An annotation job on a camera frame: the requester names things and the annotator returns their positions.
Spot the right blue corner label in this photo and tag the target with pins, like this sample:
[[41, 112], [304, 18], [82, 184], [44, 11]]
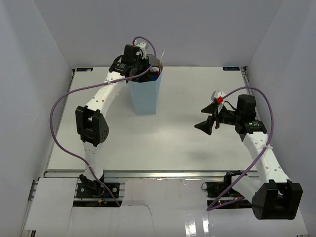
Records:
[[231, 68]]

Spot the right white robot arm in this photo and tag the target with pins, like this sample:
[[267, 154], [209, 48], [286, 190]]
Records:
[[276, 197]]

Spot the blue corner label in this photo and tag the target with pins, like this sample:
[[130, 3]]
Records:
[[231, 68], [84, 69]]

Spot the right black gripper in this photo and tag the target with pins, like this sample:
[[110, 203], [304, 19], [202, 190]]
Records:
[[207, 125]]

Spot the blue snack bag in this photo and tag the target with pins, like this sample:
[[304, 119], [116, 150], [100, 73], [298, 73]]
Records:
[[152, 76]]

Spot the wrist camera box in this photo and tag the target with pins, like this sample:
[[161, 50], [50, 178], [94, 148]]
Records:
[[143, 49], [218, 96]]

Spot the left blue corner label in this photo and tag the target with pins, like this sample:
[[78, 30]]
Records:
[[84, 69]]

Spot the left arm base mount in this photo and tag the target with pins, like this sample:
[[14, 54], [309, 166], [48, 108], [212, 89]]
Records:
[[90, 193]]

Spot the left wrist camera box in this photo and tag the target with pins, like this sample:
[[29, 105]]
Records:
[[143, 49]]

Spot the light blue paper bag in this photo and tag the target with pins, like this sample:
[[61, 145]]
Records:
[[145, 94]]

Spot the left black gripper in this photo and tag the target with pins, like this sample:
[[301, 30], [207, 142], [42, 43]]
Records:
[[145, 62]]

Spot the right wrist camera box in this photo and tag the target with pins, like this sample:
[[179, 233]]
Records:
[[218, 96]]

